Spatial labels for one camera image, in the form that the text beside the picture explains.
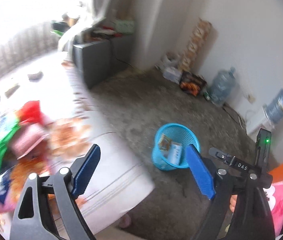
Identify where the pink chips bag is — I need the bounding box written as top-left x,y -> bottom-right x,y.
0,124 -> 51,213

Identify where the blue white tissue box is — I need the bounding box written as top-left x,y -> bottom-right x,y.
167,141 -> 183,165

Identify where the gold snack wrapper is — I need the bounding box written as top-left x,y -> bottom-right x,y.
158,134 -> 173,152

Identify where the blue plastic trash basket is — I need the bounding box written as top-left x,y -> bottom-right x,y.
152,123 -> 201,171

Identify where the floral plastic tablecloth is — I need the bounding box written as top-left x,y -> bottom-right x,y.
0,53 -> 155,233

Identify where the blue water dispenser bottle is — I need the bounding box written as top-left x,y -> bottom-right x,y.
265,89 -> 283,124

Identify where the red snack bag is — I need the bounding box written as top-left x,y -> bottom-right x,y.
16,101 -> 44,125

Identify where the large water jug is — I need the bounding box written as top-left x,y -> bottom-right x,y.
208,67 -> 236,106

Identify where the black orange snack bag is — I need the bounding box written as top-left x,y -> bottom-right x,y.
180,71 -> 207,96

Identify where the beige biscuit pack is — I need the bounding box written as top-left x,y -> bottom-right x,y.
28,71 -> 43,81

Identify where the brown red snack packet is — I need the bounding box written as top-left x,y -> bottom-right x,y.
5,84 -> 20,98

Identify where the dark grey cabinet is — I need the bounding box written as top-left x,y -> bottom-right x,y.
73,35 -> 134,89

